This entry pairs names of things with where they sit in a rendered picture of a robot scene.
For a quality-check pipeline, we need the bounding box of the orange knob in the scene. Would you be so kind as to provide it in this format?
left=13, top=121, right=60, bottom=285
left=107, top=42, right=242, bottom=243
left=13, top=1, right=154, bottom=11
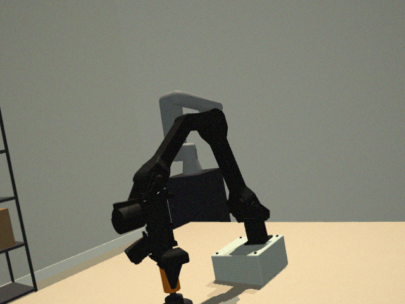
left=159, top=268, right=180, bottom=293

